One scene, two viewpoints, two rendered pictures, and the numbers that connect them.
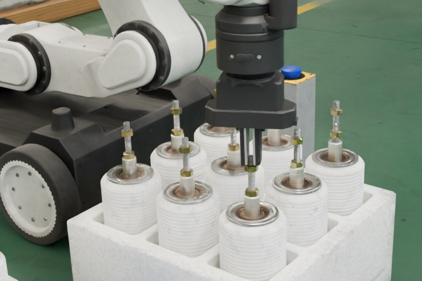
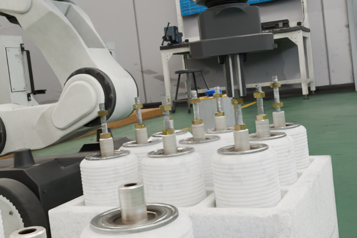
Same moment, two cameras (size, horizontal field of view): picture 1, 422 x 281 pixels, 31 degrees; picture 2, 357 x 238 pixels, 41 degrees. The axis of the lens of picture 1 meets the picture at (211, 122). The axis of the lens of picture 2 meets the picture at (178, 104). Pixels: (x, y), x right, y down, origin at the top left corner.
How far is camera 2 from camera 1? 0.52 m
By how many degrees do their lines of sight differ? 22
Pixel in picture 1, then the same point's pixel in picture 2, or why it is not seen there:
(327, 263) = (312, 197)
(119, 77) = (71, 115)
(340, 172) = (291, 132)
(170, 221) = (161, 175)
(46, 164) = (14, 188)
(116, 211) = (100, 187)
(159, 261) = not seen: hidden behind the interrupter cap
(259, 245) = (261, 170)
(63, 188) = (31, 209)
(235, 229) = (235, 158)
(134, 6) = (79, 57)
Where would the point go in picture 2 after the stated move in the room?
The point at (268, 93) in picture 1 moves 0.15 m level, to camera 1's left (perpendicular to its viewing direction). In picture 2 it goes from (249, 16) to (144, 26)
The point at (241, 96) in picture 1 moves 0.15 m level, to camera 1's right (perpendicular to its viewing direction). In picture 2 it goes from (225, 23) to (322, 14)
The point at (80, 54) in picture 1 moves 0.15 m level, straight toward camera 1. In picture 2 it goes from (33, 111) to (40, 112)
